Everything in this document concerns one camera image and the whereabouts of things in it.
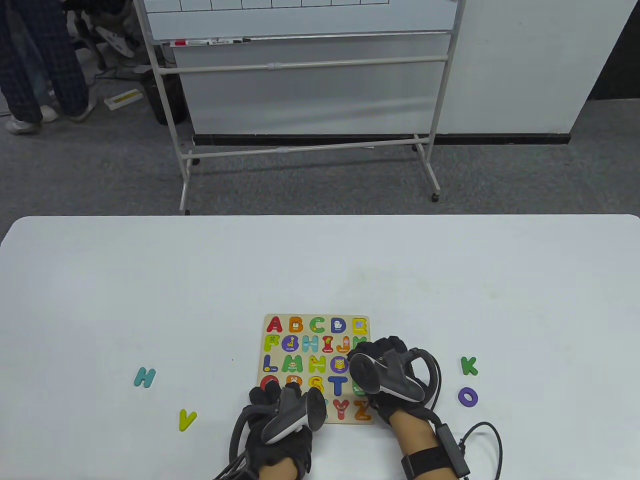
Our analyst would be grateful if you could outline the person's left hand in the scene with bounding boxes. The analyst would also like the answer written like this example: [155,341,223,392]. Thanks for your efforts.
[240,376,314,474]

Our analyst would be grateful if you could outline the person's right hand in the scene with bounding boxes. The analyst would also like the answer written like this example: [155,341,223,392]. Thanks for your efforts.
[346,336,442,426]

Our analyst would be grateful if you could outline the wooden alphabet puzzle board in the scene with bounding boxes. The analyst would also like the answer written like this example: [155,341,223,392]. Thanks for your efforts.
[257,314,376,426]

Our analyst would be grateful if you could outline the person's left forearm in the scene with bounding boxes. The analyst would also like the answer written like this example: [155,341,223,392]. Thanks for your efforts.
[257,459,297,480]

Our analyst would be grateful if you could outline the grey black right hand controller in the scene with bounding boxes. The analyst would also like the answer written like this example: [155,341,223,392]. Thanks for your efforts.
[348,347,443,403]

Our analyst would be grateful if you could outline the grey black hand controller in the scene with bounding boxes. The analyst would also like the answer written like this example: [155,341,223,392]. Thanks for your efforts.
[260,386,326,446]
[348,347,443,403]

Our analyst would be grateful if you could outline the grey black left hand controller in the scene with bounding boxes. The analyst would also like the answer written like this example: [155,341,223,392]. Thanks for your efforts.
[260,386,326,446]

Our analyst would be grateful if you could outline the black bin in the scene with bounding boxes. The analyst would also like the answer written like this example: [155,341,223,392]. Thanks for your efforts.
[142,70,188,126]

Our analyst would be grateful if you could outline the yellow white box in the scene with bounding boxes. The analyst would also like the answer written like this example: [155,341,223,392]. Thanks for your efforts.
[103,89,144,112]

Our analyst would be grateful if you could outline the whiteboard on metal stand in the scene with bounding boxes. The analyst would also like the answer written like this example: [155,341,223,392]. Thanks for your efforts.
[132,0,468,216]

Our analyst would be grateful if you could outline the office chair base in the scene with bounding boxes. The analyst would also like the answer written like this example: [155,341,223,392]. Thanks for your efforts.
[59,0,146,63]

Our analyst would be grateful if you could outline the black left wrist cables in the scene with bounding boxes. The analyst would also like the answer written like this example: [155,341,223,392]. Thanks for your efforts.
[214,405,262,480]

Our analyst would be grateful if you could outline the black right wrist strap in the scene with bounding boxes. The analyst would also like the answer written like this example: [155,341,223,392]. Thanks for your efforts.
[400,446,463,480]

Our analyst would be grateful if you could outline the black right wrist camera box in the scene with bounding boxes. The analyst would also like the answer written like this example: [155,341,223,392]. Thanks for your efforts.
[434,424,472,478]

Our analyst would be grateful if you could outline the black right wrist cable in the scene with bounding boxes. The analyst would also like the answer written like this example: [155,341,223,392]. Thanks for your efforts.
[457,422,503,480]

